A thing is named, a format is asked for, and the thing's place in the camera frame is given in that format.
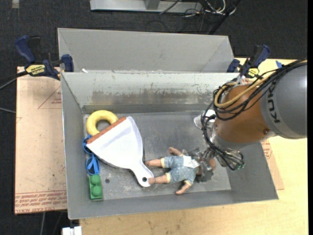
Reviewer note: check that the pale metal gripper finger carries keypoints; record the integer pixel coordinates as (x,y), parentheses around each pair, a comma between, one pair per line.
(194,152)
(204,166)

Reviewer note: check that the doll in blue clothes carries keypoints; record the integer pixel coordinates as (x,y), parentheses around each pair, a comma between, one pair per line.
(179,171)

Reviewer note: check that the grey metal bin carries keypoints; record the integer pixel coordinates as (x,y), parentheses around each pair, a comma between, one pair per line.
(171,131)

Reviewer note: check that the white dustpan with orange edge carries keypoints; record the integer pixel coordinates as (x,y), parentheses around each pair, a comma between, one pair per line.
(119,146)

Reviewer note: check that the blue sunglasses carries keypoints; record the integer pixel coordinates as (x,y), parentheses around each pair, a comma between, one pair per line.
(92,165)

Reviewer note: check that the green toy building block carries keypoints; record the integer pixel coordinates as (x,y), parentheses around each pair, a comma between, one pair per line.
(96,188)

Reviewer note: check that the brown cardboard board, red print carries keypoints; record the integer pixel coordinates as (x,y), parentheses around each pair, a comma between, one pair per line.
(39,141)

